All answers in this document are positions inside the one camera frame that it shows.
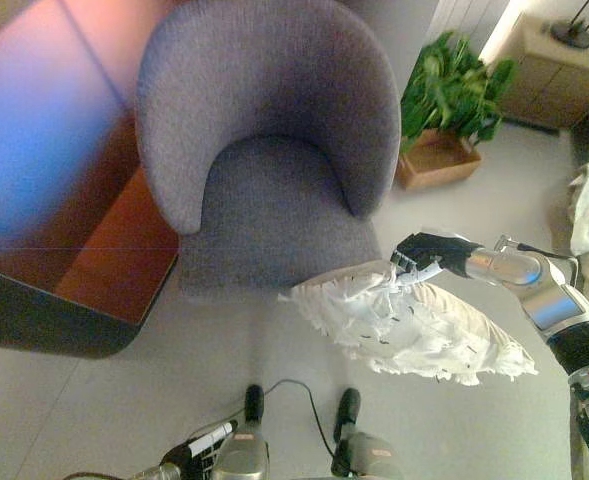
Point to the green leafy potted plant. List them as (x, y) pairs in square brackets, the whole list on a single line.
[(449, 90)]

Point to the silver robot leg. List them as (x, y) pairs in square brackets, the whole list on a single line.
[(241, 455), (369, 457)]

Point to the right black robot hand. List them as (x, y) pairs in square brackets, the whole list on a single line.
[(436, 252)]

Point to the white fringed throw pillow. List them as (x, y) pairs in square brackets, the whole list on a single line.
[(404, 325)]

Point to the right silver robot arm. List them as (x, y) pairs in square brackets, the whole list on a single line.
[(549, 295)]

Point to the black robot foot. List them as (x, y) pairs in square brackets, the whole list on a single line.
[(254, 402), (348, 407)]

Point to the left black robot foot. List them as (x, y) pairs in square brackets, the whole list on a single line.
[(254, 402)]

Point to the light wooden planter box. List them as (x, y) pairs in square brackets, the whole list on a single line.
[(436, 160)]

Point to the right silver robot leg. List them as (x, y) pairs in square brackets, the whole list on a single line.
[(369, 457)]

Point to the grey fabric tub armchair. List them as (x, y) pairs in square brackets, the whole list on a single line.
[(269, 150)]

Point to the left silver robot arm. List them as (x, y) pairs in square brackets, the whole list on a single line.
[(161, 472)]

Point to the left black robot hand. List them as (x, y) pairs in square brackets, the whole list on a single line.
[(199, 450)]

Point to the beige wooden nightstand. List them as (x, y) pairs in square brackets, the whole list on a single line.
[(554, 85)]

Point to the right black robot foot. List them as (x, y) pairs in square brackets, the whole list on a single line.
[(348, 407)]

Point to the brown wooden cabinet dark edge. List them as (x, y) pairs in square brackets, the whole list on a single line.
[(99, 270)]

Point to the left silver robot leg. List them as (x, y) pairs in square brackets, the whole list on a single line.
[(241, 455)]

